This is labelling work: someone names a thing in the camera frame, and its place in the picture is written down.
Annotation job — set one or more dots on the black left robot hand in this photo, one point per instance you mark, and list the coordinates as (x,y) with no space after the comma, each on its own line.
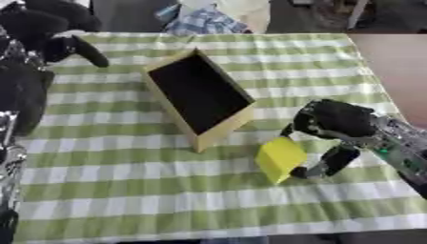
(50,17)

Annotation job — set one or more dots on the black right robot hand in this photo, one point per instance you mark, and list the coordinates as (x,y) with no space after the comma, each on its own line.
(339,119)

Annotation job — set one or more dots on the yellow block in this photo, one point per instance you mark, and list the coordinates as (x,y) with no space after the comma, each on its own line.
(279,158)

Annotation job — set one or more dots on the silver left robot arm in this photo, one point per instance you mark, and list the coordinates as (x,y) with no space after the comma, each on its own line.
(22,95)

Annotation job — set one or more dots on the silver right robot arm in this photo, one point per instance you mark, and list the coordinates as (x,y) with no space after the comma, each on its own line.
(401,149)

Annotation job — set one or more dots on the tan cardboard box black inside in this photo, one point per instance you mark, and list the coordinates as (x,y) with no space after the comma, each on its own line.
(194,95)

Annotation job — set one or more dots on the white pole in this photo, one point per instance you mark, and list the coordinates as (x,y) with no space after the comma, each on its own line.
(357,14)

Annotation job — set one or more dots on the person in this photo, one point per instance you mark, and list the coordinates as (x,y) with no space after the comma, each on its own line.
(203,20)

